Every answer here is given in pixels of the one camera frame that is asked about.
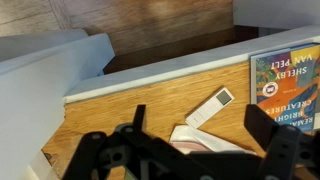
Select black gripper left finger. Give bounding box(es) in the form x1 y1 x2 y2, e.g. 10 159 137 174
114 104 147 141

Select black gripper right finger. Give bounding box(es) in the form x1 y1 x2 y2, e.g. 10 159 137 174
244 104 303 158

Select blue orange paperback book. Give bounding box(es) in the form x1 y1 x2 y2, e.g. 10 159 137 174
249 43 320 134

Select white remote control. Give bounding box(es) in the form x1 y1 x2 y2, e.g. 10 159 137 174
185 86 235 129

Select white plastic bag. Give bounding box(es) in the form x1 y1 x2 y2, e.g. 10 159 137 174
169 124 258 156

